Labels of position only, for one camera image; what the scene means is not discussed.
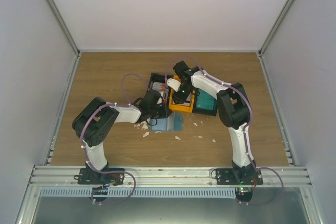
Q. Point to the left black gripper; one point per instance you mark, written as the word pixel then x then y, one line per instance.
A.
pixel 165 113

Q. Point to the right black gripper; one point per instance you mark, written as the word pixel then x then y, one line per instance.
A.
pixel 181 99

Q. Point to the blue card holder wallet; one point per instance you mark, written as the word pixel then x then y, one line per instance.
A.
pixel 173 123

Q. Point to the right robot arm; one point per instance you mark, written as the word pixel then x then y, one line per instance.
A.
pixel 233 108

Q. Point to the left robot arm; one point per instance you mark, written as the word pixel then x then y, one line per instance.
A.
pixel 95 121

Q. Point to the teal cards stack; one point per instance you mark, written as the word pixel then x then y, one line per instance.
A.
pixel 205 102

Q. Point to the red white cards stack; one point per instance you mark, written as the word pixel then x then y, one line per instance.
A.
pixel 161 88

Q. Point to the yellow bin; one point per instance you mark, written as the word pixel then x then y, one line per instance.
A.
pixel 185 107

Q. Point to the right black bin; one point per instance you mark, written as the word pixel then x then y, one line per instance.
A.
pixel 204 112

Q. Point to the black bin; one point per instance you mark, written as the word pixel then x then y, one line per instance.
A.
pixel 204 112
pixel 157 77

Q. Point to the left black bin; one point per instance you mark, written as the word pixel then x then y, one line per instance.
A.
pixel 157 77

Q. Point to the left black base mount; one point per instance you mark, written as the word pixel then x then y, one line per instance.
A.
pixel 87 176

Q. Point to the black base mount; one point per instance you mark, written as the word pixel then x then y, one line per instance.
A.
pixel 230 176
pixel 87 176

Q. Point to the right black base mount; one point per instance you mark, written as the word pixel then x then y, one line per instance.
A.
pixel 230 176

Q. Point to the aluminium front rail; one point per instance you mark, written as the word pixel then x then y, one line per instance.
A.
pixel 172 177

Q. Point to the grey slotted cable duct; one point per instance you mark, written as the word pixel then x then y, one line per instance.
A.
pixel 141 192

